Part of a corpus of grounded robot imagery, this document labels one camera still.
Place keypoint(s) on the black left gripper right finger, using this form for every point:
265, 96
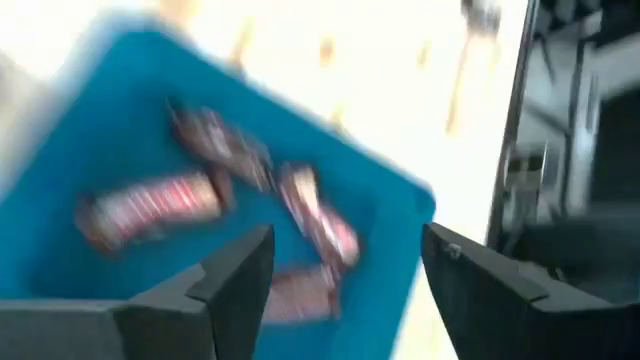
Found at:
525, 330

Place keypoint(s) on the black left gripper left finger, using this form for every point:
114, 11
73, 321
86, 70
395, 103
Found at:
175, 330

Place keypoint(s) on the brown chocolate bar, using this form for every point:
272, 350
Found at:
150, 207
220, 145
320, 220
300, 295

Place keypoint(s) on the teal blue plastic basket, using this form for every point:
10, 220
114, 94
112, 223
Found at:
100, 125

